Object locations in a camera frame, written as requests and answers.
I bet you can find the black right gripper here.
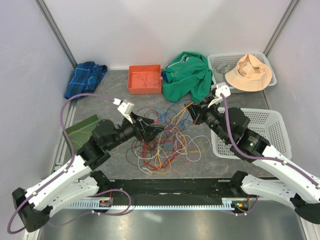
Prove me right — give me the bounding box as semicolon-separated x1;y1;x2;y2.
185;94;231;143

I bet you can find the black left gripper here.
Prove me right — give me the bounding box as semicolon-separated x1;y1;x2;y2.
107;111;165;150

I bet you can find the yellow wire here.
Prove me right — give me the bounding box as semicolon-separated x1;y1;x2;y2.
67;128;93;147
163;99;196;131

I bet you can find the red wire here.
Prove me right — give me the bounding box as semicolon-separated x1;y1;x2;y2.
133;66;161;89

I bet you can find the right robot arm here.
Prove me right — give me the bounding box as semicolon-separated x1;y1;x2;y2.
186;101;320;225

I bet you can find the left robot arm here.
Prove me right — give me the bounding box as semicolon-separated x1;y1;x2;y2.
12;112;164;233

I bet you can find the green jacket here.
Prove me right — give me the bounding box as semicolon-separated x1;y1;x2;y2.
161;51;213;103

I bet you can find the grey cloth in basket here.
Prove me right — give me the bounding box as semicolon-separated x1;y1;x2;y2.
212;62;232;84

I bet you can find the orange plastic tray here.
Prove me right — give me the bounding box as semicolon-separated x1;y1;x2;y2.
127;64;162;95

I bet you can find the small white perforated basket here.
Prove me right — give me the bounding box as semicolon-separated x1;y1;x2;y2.
207;52;277;93

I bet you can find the beige bucket hat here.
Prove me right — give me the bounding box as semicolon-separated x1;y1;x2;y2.
225;53;273;92

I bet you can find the green plastic tray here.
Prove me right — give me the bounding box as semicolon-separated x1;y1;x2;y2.
65;114;100;153

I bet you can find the large white perforated basket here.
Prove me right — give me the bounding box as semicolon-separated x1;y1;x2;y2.
211;108;292;160

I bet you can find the blue plaid cloth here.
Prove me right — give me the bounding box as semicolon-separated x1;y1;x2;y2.
64;61;108;99

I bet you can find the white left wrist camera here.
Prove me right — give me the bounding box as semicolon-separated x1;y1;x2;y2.
113;98;135;124

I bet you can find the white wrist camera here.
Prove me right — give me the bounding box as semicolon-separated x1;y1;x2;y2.
207;82;231;108
113;98;135;124

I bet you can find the tangled coloured wire pile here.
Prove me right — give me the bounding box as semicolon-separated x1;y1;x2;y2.
124;101;213;176

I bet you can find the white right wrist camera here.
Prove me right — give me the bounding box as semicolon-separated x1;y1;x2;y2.
207;82;231;108

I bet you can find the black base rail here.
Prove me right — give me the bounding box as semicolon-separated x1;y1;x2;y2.
97;178;247;203

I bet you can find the light blue cable duct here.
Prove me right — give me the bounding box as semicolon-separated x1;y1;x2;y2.
66;194;249;211

